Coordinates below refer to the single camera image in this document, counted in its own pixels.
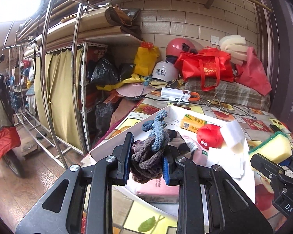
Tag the pink red helmet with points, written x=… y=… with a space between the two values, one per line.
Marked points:
x=176 y=46

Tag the yellow green dish sponge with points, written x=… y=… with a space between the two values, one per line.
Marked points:
x=276 y=149

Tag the black smartphone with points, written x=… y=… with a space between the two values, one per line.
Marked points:
x=277 y=129

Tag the white helmet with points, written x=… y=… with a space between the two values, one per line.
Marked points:
x=165 y=71

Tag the yellow packaged snack bar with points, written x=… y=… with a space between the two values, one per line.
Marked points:
x=191 y=123

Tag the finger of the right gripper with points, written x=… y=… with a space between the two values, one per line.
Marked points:
x=267 y=168

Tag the white cloth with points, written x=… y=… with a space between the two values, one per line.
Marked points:
x=233 y=163

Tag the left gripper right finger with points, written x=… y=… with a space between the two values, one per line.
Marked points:
x=172 y=173

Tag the red plush apple toy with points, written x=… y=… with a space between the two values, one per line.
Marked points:
x=209 y=135

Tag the metal shelf with curtain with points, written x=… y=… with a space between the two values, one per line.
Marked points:
x=71 y=97

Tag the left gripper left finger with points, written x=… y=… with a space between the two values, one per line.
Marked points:
x=120 y=175

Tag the plaid blanket bundle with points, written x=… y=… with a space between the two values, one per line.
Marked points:
x=231 y=92

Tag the red tote bag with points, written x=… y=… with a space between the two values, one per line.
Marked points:
x=211 y=65

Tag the orange handled scissors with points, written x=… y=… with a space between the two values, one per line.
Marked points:
x=194 y=96

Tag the parked scooter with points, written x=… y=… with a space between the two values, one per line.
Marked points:
x=9 y=138

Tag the black plastic bag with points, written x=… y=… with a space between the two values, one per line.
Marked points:
x=104 y=72

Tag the pink plush toy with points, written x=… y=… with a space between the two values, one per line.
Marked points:
x=199 y=157

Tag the yellow gift bag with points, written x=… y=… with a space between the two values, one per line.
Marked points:
x=145 y=59

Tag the cream foam sheet stack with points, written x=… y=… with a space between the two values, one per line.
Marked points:
x=236 y=46

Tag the white power bank box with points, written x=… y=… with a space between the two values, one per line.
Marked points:
x=175 y=95

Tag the white foam block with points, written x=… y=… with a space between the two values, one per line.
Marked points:
x=233 y=136

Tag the pink tissue pack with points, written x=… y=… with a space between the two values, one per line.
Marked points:
x=157 y=187

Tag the red plastic bag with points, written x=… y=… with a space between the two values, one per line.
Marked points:
x=252 y=74

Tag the white cardboard box tray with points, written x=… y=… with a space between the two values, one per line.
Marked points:
x=133 y=124

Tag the cow print cloth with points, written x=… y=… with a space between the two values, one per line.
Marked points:
x=185 y=147

